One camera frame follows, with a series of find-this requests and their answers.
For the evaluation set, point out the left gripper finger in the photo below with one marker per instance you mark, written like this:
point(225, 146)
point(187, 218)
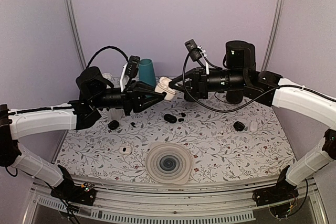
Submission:
point(143, 101)
point(146, 89)

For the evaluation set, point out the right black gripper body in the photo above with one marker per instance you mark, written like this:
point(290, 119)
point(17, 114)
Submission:
point(201, 91)

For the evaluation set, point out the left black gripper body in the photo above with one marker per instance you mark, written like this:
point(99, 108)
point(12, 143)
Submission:
point(128, 100)

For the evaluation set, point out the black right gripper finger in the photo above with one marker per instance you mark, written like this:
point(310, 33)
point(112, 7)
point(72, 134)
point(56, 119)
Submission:
point(188, 77)
point(187, 89)

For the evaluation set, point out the white earbud charging case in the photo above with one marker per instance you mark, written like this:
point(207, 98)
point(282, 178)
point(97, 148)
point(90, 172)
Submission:
point(163, 87)

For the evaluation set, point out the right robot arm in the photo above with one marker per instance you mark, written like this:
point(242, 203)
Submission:
point(239, 76)

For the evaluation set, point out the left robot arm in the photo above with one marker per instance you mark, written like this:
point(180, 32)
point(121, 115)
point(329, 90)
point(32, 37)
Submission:
point(96, 93)

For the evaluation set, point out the small black earbud case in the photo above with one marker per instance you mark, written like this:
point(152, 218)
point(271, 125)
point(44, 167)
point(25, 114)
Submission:
point(113, 125)

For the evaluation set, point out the black oval earbud case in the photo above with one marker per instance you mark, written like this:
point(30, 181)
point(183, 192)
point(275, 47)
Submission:
point(170, 118)

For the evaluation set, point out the small white open case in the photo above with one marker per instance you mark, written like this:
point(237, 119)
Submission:
point(125, 150)

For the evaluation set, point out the black case near right gripper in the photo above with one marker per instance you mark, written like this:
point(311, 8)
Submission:
point(239, 126)

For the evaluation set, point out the teal tapered vase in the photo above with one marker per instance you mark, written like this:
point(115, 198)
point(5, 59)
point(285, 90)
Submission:
point(146, 72)

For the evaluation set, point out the dark brown tall vase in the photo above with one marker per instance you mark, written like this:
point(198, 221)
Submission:
point(234, 96)

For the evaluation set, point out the cream swirl ceramic plate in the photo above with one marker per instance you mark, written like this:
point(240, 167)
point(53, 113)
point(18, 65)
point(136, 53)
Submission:
point(168, 163)

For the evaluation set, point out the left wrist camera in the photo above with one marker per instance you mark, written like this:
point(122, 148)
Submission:
point(131, 68)

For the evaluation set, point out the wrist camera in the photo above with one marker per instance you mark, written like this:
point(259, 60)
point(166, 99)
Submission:
point(196, 53)
point(131, 68)

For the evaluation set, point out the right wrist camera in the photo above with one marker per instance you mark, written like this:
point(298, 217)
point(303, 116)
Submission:
point(196, 53)

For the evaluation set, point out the aluminium right frame post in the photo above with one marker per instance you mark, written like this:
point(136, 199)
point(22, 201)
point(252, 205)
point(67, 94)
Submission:
point(273, 34)

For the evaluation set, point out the aluminium frame post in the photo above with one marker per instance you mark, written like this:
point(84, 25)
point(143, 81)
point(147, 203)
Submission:
point(75, 33)
point(273, 34)

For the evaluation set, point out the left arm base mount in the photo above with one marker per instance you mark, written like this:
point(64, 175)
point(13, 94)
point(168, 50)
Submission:
point(84, 194)

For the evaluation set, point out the aluminium front rail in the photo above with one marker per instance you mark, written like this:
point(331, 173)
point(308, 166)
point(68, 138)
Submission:
point(218, 202)

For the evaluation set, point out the aluminium left frame post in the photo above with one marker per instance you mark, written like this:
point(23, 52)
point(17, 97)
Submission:
point(75, 33)

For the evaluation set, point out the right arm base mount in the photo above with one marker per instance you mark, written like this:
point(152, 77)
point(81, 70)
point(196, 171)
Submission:
point(281, 191)

